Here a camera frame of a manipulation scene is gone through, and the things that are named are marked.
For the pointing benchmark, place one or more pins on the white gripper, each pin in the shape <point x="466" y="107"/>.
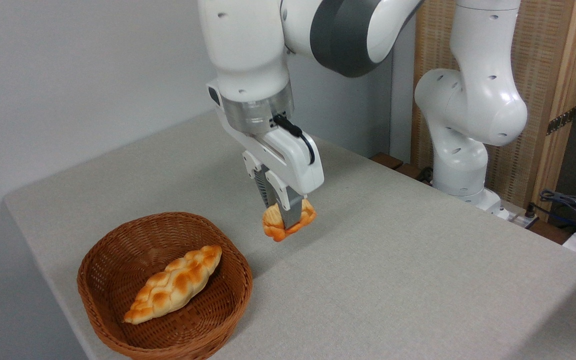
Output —
<point x="295" y="160"/>

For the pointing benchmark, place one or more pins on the small golden bread roll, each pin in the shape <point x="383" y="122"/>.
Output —
<point x="273" y="225"/>

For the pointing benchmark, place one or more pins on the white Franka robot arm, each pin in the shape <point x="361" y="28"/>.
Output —
<point x="248" y="40"/>

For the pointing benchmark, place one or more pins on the long braided bread loaf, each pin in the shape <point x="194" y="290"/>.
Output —
<point x="178" y="285"/>

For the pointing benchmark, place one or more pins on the dark wooden block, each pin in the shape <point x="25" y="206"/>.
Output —
<point x="387" y="160"/>
<point x="410" y="171"/>

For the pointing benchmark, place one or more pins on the brown wicker basket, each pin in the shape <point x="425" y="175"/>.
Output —
<point x="118" y="255"/>

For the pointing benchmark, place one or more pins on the wooden woven screen panel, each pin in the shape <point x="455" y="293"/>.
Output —
<point x="543" y="75"/>

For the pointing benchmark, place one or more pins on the metal screen hinge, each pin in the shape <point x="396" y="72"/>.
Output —
<point x="561" y="121"/>

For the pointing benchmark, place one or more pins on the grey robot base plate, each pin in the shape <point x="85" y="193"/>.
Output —
<point x="515" y="215"/>

